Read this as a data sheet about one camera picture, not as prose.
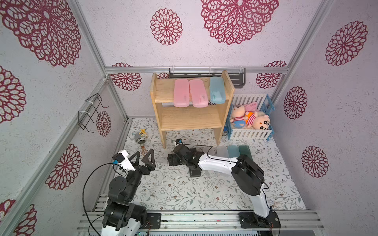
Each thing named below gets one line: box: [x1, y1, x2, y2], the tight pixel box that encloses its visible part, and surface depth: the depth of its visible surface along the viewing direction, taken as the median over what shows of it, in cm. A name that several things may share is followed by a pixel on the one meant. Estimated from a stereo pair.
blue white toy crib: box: [226, 93, 276, 142], surface depth 108 cm
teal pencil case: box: [227, 144, 241, 158], surface depth 105 cm
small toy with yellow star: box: [131, 128, 149, 157], surface depth 103 cm
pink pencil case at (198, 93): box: [189, 79, 209, 108], surface depth 71 cm
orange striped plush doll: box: [243, 111, 271, 131], surface depth 104 cm
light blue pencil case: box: [209, 76, 226, 105], surface depth 74 cm
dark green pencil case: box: [238, 145, 254, 161], surface depth 102 cm
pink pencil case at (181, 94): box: [173, 78, 190, 108], surface depth 75 cm
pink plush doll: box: [229, 101, 258, 128], surface depth 108 cm
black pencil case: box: [189, 167, 201, 178], surface depth 90 cm
